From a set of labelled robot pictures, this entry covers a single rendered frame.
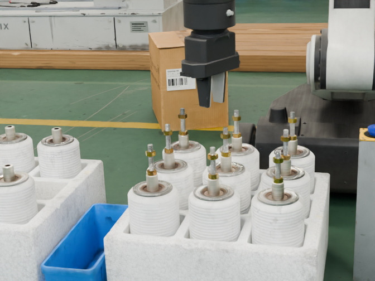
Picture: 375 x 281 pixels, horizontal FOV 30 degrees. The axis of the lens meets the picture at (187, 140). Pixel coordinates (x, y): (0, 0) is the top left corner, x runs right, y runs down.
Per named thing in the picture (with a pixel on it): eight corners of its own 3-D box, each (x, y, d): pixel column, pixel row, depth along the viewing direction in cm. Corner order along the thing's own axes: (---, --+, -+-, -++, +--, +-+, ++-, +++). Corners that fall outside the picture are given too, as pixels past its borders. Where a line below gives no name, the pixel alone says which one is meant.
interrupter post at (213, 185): (204, 194, 128) (203, 178, 127) (213, 190, 130) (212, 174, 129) (214, 198, 127) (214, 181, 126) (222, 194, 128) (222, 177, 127)
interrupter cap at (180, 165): (150, 162, 145) (150, 159, 145) (187, 160, 146) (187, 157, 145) (150, 175, 138) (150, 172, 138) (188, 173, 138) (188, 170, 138)
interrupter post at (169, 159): (163, 166, 143) (162, 151, 142) (175, 165, 143) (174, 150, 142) (163, 170, 141) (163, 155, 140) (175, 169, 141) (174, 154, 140)
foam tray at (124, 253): (165, 232, 170) (161, 163, 164) (327, 245, 160) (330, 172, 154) (110, 321, 134) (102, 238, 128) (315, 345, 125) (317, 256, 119)
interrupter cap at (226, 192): (184, 195, 128) (184, 192, 128) (212, 183, 133) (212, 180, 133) (215, 206, 123) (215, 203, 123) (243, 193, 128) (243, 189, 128)
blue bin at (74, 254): (97, 249, 162) (93, 202, 159) (142, 252, 160) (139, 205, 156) (44, 321, 135) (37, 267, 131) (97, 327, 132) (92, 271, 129)
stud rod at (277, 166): (274, 190, 125) (274, 151, 122) (275, 188, 125) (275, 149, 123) (279, 191, 124) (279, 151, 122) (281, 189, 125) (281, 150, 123)
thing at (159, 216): (188, 280, 134) (184, 194, 128) (139, 290, 131) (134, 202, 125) (173, 258, 143) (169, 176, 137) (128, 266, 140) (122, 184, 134)
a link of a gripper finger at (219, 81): (224, 103, 123) (223, 69, 121) (210, 101, 125) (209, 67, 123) (230, 101, 124) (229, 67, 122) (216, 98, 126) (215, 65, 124)
